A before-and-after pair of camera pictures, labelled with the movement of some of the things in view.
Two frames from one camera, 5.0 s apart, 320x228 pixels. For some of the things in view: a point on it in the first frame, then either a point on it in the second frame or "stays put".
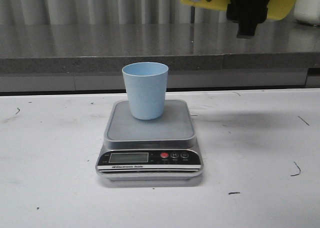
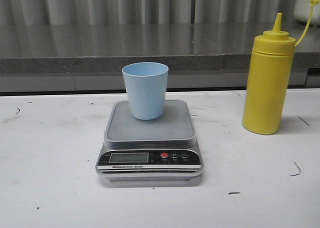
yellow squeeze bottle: x=283 y=3 -> x=269 y=77
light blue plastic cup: x=146 y=83 stays put
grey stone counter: x=200 y=57 stays put
